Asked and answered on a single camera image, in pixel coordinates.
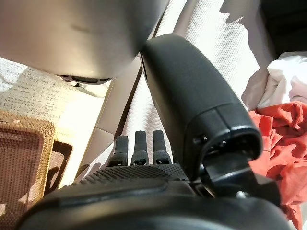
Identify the white textured blanket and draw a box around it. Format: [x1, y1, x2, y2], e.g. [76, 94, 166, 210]
[119, 0, 264, 166]

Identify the orange garment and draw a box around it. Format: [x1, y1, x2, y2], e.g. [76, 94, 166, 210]
[248, 100, 307, 225]

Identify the grey patterned rug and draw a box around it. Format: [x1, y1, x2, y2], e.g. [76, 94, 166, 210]
[0, 57, 70, 120]

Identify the white garment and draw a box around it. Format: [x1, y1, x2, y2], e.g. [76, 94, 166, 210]
[241, 51, 307, 111]

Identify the white cloth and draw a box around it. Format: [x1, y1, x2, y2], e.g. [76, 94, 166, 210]
[76, 69, 144, 178]

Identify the woven beige laundry basket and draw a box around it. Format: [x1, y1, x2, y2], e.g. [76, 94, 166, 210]
[0, 111, 72, 230]

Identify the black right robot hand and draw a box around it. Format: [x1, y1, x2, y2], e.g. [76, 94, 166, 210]
[16, 33, 295, 230]

